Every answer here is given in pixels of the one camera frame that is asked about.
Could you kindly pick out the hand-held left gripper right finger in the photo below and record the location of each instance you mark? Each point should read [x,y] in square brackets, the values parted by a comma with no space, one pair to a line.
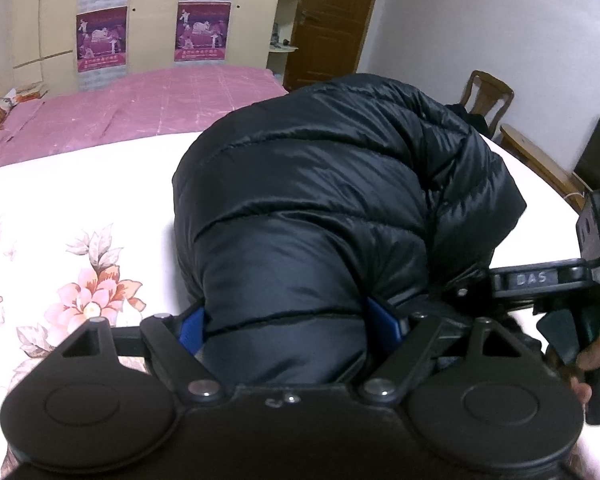
[380,320]

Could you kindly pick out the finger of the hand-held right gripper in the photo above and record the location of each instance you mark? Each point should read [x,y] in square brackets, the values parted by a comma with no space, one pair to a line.
[530,280]

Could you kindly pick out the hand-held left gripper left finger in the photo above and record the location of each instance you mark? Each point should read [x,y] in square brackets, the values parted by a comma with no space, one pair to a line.
[192,327]

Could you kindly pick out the black puffer jacket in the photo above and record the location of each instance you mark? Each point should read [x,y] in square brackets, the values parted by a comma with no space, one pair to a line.
[340,220]

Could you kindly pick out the person's right hand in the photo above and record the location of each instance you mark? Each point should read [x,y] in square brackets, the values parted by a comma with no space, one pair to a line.
[597,352]

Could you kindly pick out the wooden bench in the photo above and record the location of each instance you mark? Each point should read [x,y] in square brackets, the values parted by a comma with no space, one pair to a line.
[540,160]

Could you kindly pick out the white floral blanket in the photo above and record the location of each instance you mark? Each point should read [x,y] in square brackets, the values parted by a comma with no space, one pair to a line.
[80,240]

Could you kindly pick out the wooden chair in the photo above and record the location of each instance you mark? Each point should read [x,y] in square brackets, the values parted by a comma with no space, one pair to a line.
[485,97]

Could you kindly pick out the pink bed sheet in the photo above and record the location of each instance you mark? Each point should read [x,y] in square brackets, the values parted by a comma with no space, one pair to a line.
[130,105]

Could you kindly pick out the brown wooden door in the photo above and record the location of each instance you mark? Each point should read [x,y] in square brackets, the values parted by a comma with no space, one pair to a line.
[332,15]

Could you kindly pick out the cream corner shelf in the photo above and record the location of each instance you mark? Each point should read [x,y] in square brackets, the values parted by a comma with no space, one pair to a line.
[286,20]

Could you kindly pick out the cream wardrobe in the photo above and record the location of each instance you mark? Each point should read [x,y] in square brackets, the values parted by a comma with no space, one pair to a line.
[145,15]

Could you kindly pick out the purple wall poster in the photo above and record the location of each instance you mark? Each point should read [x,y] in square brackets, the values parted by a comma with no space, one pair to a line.
[101,37]
[202,30]

